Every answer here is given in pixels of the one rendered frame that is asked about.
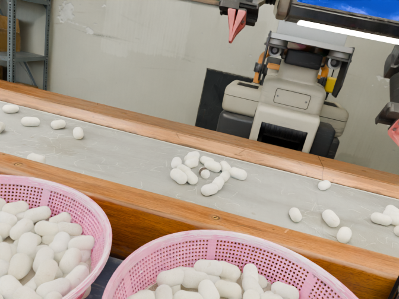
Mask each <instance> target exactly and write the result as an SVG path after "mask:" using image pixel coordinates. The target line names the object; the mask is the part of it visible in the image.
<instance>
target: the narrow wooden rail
mask: <svg viewBox="0 0 399 299"><path fill-rule="evenodd" d="M0 174H1V175H13V176H26V177H34V178H38V179H43V180H48V181H51V182H55V183H59V184H62V185H65V186H68V187H71V188H73V189H75V190H77V191H79V192H81V193H83V194H85V195H86V196H88V197H89V198H90V199H92V200H93V201H95V203H96V204H98V206H99V207H101V209H102V210H103V211H104V213H105V214H106V216H107V218H108V220H109V222H110V226H111V229H112V246H111V250H110V255H109V256H110V257H114V258H117V259H120V260H125V259H126V258H127V257H128V256H129V255H130V254H132V253H133V252H134V251H136V250H137V249H139V248H140V247H141V246H143V245H145V244H147V243H149V242H151V241H153V240H155V239H157V238H160V237H163V236H166V235H169V234H173V233H178V232H183V231H191V230H222V231H231V232H236V233H242V234H247V235H250V236H254V237H258V238H262V239H264V240H267V241H270V242H273V243H275V244H278V245H280V246H283V247H285V248H287V249H289V250H292V251H294V252H295V253H297V254H299V255H301V256H303V257H305V258H307V259H309V260H310V261H311V262H313V263H315V264H317V265H318V266H320V267H321V268H322V269H324V270H325V271H327V272H328V273H330V274H331V275H332V276H333V277H335V278H336V279H337V280H339V281H340V282H341V283H342V284H343V285H345V286H346V287H347V288H348V289H349V290H350V291H351V292H352V293H353V294H354V295H355V296H356V297H357V298H358V299H387V298H388V296H389V294H390V292H391V290H392V288H393V286H394V284H395V282H396V280H397V278H398V275H399V258H398V257H394V256H390V255H386V254H383V253H378V252H374V251H371V250H368V249H363V248H360V247H356V246H352V245H349V244H345V243H340V242H338V241H334V240H330V239H327V238H322V237H318V236H314V235H311V234H307V233H303V232H300V231H296V230H292V229H289V228H285V227H281V226H277V225H274V224H269V223H267V222H262V221H258V220H254V219H251V218H247V217H243V216H240V215H236V214H232V213H229V212H224V211H221V210H218V209H214V208H209V207H206V206H202V205H198V204H195V203H191V202H187V201H183V200H180V199H176V198H171V197H168V196H165V195H160V194H158V193H153V192H149V191H146V190H142V189H138V188H135V187H131V186H127V185H123V184H120V183H115V182H111V181H108V180H105V179H100V178H97V177H93V176H89V175H86V174H82V173H78V172H75V171H71V170H67V169H64V168H60V167H55V166H51V165H48V164H44V163H40V162H37V161H33V160H29V159H26V158H22V157H18V156H14V155H11V154H6V153H4V152H0Z"/></svg>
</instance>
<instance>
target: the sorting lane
mask: <svg viewBox="0 0 399 299"><path fill-rule="evenodd" d="M7 104H11V103H6V102H3V101H0V122H3V123H4V124H5V129H4V130H3V131H2V132H1V133H0V152H4V153H6V154H11V155H14V156H18V157H22V158H26V159H27V156H28V155H29V154H31V153H34V154H38V155H42V156H44V157H45V159H46V162H45V164H48V165H51V166H55V167H60V168H64V169H67V170H71V171H75V172H78V173H82V174H86V175H89V176H93V177H97V178H100V179H105V180H108V181H111V182H115V183H120V184H123V185H127V186H131V187H135V188H138V189H142V190H146V191H149V192H153V193H158V194H160V195H165V196H168V197H171V198H176V199H180V200H183V201H187V202H191V203H195V204H198V205H202V206H206V207H209V208H214V209H218V210H221V211H224V212H229V213H232V214H236V215H240V216H243V217H247V218H251V219H254V220H258V221H262V222H267V223H269V224H274V225H277V226H281V227H285V228H289V229H292V230H296V231H300V232H303V233H307V234H311V235H314V236H318V237H322V238H327V239H330V240H334V241H338V240H337V233H338V231H339V229H340V228H341V227H348V228H349V229H351V231H352V235H351V238H350V241H349V242H348V243H345V244H349V245H352V246H356V247H360V248H363V249H368V250H371V251H374V252H378V253H383V254H386V255H390V256H394V257H398V258H399V236H397V235H396V234H395V233H394V227H396V226H395V225H392V224H390V225H381V224H377V223H374V222H373V221H372V220H371V215H372V214H373V213H374V212H379V213H382V214H383V212H384V211H385V208H386V207H387V206H388V205H394V206H395V207H396V208H398V209H399V199H394V198H390V197H387V196H382V195H378V194H375V193H370V192H366V191H363V190H359V189H354V188H351V187H346V186H342V185H337V184H334V183H331V186H330V188H329V189H326V190H320V189H319V188H318V184H319V182H322V180H318V179H313V178H310V177H306V176H301V175H298V174H294V173H289V172H286V171H281V170H277V169H274V168H269V167H265V166H261V165H257V164H253V163H249V162H246V161H241V160H237V159H234V158H229V157H225V156H222V155H217V154H212V153H209V152H205V151H200V150H197V149H193V148H188V147H184V146H181V145H176V144H172V143H169V142H164V141H160V140H157V139H152V138H148V137H144V136H140V135H136V134H133V133H128V132H124V131H119V130H116V129H112V128H107V127H104V126H100V125H95V124H92V123H87V122H83V121H80V120H75V119H71V118H68V117H63V116H59V115H56V114H51V113H47V112H43V111H40V110H35V109H31V108H27V107H23V106H18V107H19V110H18V112H16V113H5V112H4V111H3V109H2V108H3V106H4V105H7ZM24 117H36V118H38V119H39V120H40V124H39V125H38V126H24V125H23V124H22V123H21V120H22V118H24ZM54 120H64V121H65V123H66V125H65V127H64V128H59V129H53V128H52V127H51V123H52V122H53V121H54ZM76 127H81V128H82V129H83V133H84V136H83V137H82V138H81V139H75V138H74V136H73V130H74V128H76ZM193 151H197V152H199V158H198V159H199V161H198V165H197V166H196V167H194V168H191V171H192V172H193V173H194V174H195V175H196V176H197V177H198V181H197V183H196V184H194V185H192V184H190V183H188V182H186V183H185V184H182V185H181V184H179V183H177V182H176V181H175V180H173V179H172V178H171V176H170V172H171V171H172V170H173V168H172V166H171V163H172V160H173V158H175V157H179V158H180V159H181V160H182V164H183V165H185V161H184V158H185V156H186V155H187V154H188V153H189V152H193ZM202 156H206V157H210V158H212V159H213V160H214V161H215V162H218V163H220V162H221V161H226V162H227V163H228V164H229V165H230V166H231V168H232V167H236V168H239V169H241V170H245V171H246V173H247V177H246V179H245V180H238V179H235V178H232V177H230V178H229V179H228V181H226V182H225V183H224V185H223V186H222V188H221V189H220V190H218V191H217V193H215V194H212V195H209V196H205V195H203V194H202V192H201V188H202V187H203V186H204V185H207V184H210V183H212V182H213V181H214V179H215V178H216V177H219V176H220V174H221V173H222V171H221V170H220V171H219V172H217V173H215V172H213V171H211V170H208V171H209V172H210V176H209V178H207V179H204V178H202V177H201V175H200V174H199V169H200V168H201V167H205V165H204V164H202V163H201V162H200V158H201V157H202ZM291 208H297V209H298V210H299V211H300V213H301V215H302V219H301V220H300V221H299V222H294V221H293V220H292V219H291V217H290V215H289V211H290V209H291ZM327 209H330V210H332V211H333V212H334V213H335V214H336V216H338V217H339V220H340V223H339V225H338V226H337V227H330V226H329V225H328V224H327V223H326V222H325V221H324V219H323V217H322V213H323V212H324V211H325V210H327ZM338 242H339V241H338Z"/></svg>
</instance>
